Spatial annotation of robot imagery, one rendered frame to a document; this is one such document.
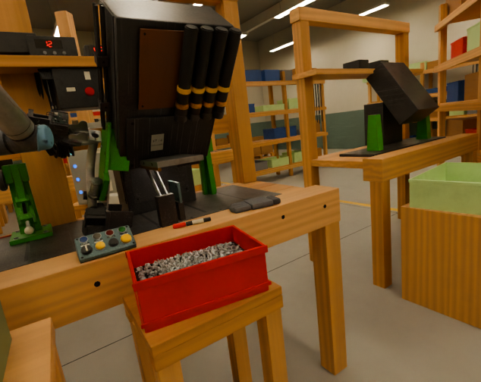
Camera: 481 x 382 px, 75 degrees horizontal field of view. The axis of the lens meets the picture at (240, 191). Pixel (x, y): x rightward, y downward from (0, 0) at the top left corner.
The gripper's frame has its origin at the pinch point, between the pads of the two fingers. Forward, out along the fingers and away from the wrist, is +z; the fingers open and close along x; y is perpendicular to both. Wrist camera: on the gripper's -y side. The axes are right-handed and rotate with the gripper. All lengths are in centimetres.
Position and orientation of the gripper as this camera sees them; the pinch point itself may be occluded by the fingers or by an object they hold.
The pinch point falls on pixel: (92, 139)
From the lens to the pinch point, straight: 126.5
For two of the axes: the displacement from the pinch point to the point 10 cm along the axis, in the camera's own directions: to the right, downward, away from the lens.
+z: 8.3, 0.7, 5.5
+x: -2.9, -7.9, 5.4
